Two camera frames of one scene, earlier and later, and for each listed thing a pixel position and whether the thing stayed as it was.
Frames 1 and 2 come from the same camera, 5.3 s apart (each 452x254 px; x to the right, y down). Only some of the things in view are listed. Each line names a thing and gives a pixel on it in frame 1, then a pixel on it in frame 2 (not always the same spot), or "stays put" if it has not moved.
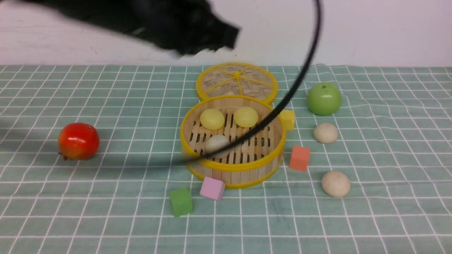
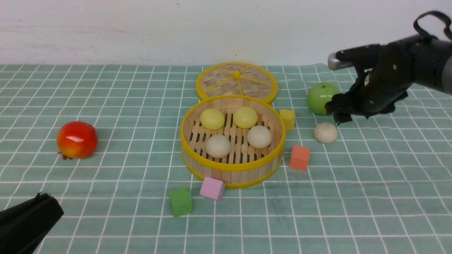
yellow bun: [212, 119] stays put
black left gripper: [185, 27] -> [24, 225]
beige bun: [215, 141] stays put
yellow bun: [245, 117] stays put
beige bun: [336, 184] -> [259, 137]
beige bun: [325, 133] stays put
